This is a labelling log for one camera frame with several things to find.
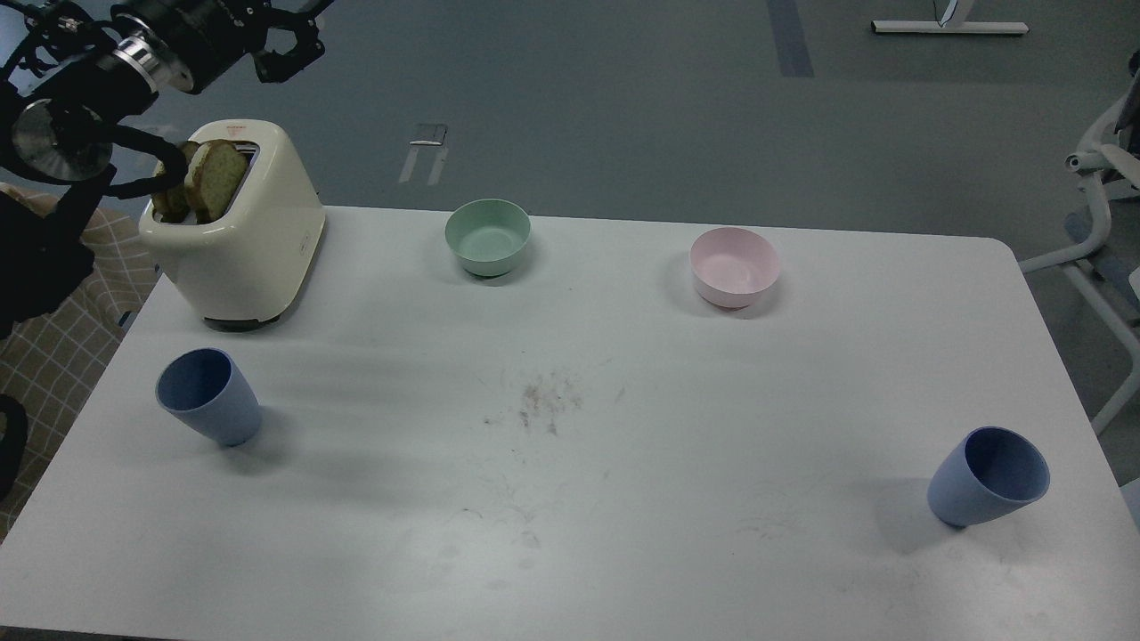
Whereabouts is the green bowl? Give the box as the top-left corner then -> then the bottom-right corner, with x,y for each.
443,198 -> 531,279

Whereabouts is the toast slice back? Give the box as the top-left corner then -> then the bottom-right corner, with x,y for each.
150,141 -> 200,224

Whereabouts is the toast slice front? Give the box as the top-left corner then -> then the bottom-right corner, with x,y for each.
184,141 -> 249,224

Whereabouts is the white stand base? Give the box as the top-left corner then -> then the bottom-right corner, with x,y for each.
870,1 -> 1031,36

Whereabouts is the white chair frame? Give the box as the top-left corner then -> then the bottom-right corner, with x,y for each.
1019,52 -> 1139,435

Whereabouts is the black cable loop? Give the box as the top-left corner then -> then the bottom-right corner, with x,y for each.
0,393 -> 29,500

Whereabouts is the toast slice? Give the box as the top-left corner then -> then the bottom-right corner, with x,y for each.
184,141 -> 249,224
150,141 -> 200,224

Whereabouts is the pink bowl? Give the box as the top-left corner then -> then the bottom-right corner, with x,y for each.
689,227 -> 782,310

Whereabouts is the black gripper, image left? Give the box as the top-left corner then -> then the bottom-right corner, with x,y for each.
111,0 -> 334,94

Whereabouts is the cream toaster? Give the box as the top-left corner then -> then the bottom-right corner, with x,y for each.
139,120 -> 326,331

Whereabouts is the beige checkered cloth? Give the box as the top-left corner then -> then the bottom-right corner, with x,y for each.
1,206 -> 158,535

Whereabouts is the blue cup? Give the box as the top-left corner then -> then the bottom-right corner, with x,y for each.
155,346 -> 262,447
925,425 -> 1051,528

